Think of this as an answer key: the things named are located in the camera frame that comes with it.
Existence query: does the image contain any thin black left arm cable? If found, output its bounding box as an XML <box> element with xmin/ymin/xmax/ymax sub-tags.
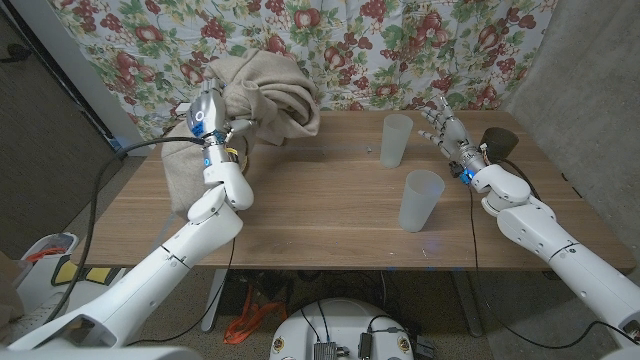
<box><xmin>127</xmin><ymin>237</ymin><xmax>237</xmax><ymax>347</ymax></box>

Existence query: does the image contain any white bin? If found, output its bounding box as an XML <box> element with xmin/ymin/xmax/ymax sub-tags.
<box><xmin>19</xmin><ymin>232</ymin><xmax>80</xmax><ymax>301</ymax></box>

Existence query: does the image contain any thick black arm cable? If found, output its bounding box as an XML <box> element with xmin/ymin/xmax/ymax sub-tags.
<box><xmin>43</xmin><ymin>135</ymin><xmax>207</xmax><ymax>324</ymax></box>
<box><xmin>499</xmin><ymin>158</ymin><xmax>544</xmax><ymax>201</ymax></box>

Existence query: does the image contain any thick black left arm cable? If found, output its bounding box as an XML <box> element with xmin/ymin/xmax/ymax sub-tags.
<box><xmin>43</xmin><ymin>135</ymin><xmax>207</xmax><ymax>324</ymax></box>

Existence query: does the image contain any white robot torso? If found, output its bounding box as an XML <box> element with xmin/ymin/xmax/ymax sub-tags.
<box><xmin>268</xmin><ymin>298</ymin><xmax>415</xmax><ymax>360</ymax></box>

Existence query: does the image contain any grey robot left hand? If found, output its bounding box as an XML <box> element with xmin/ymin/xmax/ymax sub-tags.
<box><xmin>185</xmin><ymin>77</ymin><xmax>259</xmax><ymax>146</ymax></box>

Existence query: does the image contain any white sneaker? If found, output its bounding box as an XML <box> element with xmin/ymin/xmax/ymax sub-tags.
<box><xmin>2</xmin><ymin>292</ymin><xmax>69</xmax><ymax>344</ymax></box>

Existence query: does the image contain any yellow and black pad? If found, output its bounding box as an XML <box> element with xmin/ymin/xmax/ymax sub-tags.
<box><xmin>49</xmin><ymin>254</ymin><xmax>126</xmax><ymax>287</ymax></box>

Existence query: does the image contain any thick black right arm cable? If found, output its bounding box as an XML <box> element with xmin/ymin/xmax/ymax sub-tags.
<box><xmin>499</xmin><ymin>158</ymin><xmax>544</xmax><ymax>201</ymax></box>

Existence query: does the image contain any floral fruit print backdrop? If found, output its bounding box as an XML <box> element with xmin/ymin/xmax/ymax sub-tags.
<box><xmin>49</xmin><ymin>0</ymin><xmax>559</xmax><ymax>146</ymax></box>

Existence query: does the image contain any dark brown mug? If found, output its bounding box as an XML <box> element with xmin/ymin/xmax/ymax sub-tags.
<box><xmin>480</xmin><ymin>126</ymin><xmax>520</xmax><ymax>165</ymax></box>

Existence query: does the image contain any grey metal table leg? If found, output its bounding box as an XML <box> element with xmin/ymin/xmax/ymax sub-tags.
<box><xmin>452</xmin><ymin>269</ymin><xmax>484</xmax><ymax>337</ymax></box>

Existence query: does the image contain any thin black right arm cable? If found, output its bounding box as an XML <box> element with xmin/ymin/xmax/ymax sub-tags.
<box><xmin>467</xmin><ymin>187</ymin><xmax>640</xmax><ymax>350</ymax></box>

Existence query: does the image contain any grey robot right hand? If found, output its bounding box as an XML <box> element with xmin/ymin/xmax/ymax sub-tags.
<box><xmin>417</xmin><ymin>97</ymin><xmax>489</xmax><ymax>176</ymax></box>

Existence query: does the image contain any frosted plastic cup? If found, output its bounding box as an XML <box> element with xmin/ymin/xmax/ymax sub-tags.
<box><xmin>398</xmin><ymin>169</ymin><xmax>446</xmax><ymax>234</ymax></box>
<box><xmin>379</xmin><ymin>113</ymin><xmax>415</xmax><ymax>170</ymax></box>

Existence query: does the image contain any white metal table leg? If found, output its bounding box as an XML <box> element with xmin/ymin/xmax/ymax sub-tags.
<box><xmin>200</xmin><ymin>268</ymin><xmax>229</xmax><ymax>334</ymax></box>

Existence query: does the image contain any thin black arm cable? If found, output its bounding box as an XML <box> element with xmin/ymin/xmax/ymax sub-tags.
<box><xmin>467</xmin><ymin>187</ymin><xmax>640</xmax><ymax>350</ymax></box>
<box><xmin>127</xmin><ymin>237</ymin><xmax>237</xmax><ymax>347</ymax></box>

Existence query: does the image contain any orange strap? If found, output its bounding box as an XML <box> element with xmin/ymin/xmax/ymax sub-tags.
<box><xmin>223</xmin><ymin>284</ymin><xmax>289</xmax><ymax>346</ymax></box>

